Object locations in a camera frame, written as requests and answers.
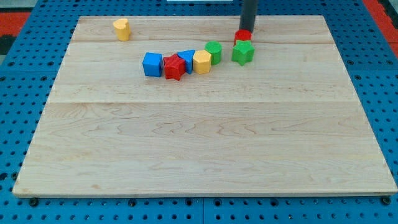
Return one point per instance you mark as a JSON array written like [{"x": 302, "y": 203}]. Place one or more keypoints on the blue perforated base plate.
[{"x": 31, "y": 65}]

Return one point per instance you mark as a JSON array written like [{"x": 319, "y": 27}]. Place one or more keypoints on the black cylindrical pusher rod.
[{"x": 248, "y": 15}]

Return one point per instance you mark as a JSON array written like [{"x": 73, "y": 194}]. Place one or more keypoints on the green cylinder block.
[{"x": 215, "y": 49}]

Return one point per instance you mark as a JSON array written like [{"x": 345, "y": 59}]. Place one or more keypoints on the red star block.
[{"x": 174, "y": 67}]

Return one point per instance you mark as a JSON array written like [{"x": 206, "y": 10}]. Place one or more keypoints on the yellow hexagon block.
[{"x": 202, "y": 62}]

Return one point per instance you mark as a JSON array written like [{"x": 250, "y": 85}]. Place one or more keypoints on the yellow heart block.
[{"x": 122, "y": 29}]

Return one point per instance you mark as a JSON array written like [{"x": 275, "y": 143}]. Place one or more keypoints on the blue cube block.
[{"x": 152, "y": 64}]

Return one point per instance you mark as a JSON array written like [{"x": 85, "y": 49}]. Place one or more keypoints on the blue triangle block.
[{"x": 187, "y": 55}]

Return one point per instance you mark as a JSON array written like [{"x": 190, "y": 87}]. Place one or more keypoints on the red cylinder block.
[{"x": 243, "y": 35}]

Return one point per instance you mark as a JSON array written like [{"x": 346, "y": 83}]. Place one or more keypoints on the light wooden board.
[{"x": 287, "y": 124}]

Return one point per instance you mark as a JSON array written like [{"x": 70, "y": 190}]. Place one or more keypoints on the green star block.
[{"x": 243, "y": 52}]

